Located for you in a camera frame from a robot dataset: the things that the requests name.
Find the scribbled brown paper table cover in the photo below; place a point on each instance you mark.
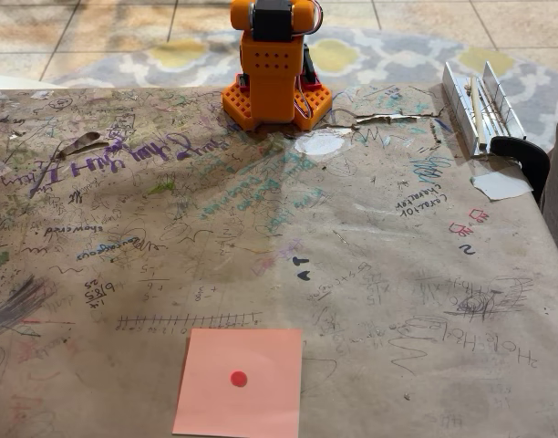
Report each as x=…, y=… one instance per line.
x=397, y=283

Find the white paper scrap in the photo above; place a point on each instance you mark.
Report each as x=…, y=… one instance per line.
x=500, y=186

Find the pink paper sheet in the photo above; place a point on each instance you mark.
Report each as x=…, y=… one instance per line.
x=261, y=410

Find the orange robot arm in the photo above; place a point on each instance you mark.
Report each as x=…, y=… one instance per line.
x=272, y=86

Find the aluminium miter box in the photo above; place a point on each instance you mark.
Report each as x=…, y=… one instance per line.
x=461, y=102

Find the black red table clamp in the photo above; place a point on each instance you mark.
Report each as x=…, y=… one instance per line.
x=310, y=64

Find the grey yellow patterned rug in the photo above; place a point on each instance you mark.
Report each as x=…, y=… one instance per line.
x=388, y=57

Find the curled brown paper strip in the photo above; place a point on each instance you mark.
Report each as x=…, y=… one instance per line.
x=80, y=142

